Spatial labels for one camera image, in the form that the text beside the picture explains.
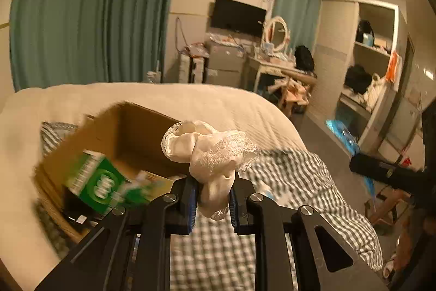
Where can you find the white dressing table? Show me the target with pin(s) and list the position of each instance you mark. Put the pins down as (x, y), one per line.
(255, 68)

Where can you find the grey storage boxes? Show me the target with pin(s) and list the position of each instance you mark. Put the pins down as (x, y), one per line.
(225, 65)

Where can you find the green white medicine box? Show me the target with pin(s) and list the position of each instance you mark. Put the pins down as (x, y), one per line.
(94, 186)

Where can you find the black bag on shelf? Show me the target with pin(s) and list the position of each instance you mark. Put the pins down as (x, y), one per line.
(357, 79)

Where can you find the green curtain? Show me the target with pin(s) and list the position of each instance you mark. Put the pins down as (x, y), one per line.
(54, 42)

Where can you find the blue plastic bag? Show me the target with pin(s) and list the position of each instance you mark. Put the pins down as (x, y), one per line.
(348, 141)

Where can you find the cream bed cover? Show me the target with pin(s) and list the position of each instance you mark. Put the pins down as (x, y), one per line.
(44, 130)

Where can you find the wooden chair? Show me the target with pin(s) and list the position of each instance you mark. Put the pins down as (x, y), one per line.
(295, 90)

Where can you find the white shelf cabinet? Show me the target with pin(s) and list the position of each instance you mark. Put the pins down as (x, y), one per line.
(370, 33)

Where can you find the round vanity mirror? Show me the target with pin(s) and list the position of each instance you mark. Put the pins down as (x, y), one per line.
(276, 33)

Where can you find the teal window curtain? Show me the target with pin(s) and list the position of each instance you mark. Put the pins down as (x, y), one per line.
(301, 17)

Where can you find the white lace sock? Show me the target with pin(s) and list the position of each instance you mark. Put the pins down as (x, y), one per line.
(213, 157)

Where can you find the grey checkered blanket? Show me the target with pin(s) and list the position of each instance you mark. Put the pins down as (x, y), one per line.
(216, 265)

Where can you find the black television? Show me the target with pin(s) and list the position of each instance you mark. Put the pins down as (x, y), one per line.
(238, 17)

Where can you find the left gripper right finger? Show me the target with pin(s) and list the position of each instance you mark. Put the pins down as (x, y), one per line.
(296, 249)

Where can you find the brown cardboard box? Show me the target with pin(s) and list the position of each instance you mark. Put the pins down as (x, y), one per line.
(129, 135)

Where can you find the black backpack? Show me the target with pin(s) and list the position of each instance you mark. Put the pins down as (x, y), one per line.
(304, 59)

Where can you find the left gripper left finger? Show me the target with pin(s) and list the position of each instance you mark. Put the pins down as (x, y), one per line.
(129, 249)

